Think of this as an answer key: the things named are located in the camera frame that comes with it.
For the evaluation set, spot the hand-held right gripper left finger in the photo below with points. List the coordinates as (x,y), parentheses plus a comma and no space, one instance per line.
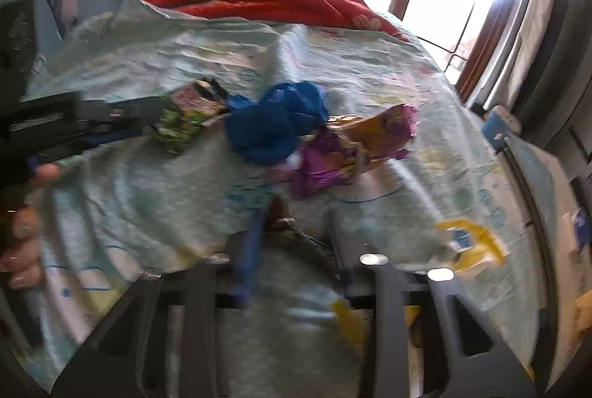
(249,259)

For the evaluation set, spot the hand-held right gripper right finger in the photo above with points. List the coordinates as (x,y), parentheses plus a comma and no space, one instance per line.
(342,250)

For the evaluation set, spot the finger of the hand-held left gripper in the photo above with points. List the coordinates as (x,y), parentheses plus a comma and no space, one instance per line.
(129,108)
(120,134)

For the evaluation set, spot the green snack wrapper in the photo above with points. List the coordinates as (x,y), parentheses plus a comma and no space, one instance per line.
(189,115)

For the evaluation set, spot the purple snack wrapper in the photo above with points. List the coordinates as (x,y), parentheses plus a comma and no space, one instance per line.
(342,152)

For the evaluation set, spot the person's left hand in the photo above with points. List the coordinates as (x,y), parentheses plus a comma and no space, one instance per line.
(23,236)

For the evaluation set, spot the cartoon cat printed blanket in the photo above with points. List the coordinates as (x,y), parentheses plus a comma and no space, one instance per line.
(185,203)

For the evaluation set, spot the yellow white snack wrapper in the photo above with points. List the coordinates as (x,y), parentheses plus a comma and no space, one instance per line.
(476,245)

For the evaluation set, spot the blue plastic bag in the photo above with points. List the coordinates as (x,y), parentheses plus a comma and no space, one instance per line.
(273,125)

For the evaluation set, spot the red printed blanket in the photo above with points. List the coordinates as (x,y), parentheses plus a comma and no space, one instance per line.
(277,0)

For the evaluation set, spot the white coffee table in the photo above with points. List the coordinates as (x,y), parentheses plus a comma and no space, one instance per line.
(550,203)

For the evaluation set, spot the blue tissue pack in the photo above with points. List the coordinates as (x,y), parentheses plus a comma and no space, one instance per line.
(580,231)

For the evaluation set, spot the dark grey curtain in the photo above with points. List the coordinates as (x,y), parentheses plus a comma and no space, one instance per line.
(532,9)

